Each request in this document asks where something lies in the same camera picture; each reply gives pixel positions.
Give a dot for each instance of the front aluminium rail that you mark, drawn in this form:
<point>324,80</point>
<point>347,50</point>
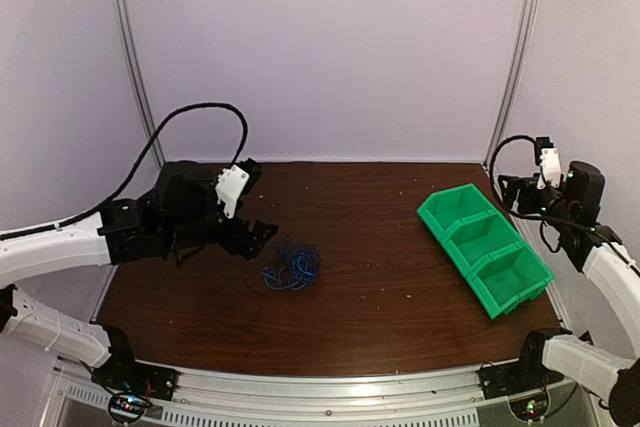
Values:
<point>449,397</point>

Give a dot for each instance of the right aluminium frame post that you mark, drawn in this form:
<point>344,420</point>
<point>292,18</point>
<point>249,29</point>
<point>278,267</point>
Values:
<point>525,27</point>

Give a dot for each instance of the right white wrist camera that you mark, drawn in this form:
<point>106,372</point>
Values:
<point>548,160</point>

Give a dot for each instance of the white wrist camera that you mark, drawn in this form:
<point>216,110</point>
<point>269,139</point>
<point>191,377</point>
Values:
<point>548,160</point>
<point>234,182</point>

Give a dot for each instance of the green three-compartment bin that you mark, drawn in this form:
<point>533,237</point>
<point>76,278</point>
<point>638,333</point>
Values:
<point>499,266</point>

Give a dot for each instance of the circuit board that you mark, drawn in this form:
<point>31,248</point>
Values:
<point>126,408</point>
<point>529,409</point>

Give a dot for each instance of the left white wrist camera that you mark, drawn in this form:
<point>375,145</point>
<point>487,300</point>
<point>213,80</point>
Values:
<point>234,182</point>

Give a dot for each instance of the right circuit board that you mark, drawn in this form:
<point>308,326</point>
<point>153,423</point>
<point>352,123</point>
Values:
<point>529,409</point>

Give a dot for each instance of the left aluminium frame post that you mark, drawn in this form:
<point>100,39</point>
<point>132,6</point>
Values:
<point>133,66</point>

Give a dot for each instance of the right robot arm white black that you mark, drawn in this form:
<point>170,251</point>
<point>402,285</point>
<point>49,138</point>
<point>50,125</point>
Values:
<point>570,203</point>

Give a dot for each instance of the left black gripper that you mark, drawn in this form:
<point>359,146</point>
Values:
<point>254,242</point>

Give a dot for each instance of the left circuit board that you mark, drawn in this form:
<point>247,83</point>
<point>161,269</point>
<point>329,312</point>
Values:
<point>126,408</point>

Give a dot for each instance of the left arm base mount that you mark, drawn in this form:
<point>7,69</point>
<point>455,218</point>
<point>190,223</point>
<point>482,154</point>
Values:
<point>149,381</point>

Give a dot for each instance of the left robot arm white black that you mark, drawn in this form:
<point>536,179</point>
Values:
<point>190,207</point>

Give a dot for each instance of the aluminium frame post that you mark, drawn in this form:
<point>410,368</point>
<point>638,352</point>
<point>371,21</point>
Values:
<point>525,27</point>
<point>133,66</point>

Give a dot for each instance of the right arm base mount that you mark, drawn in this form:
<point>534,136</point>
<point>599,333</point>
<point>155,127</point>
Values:
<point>500,380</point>

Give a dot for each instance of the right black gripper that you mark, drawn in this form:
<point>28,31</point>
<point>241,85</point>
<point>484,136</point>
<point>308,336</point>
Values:
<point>515,183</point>

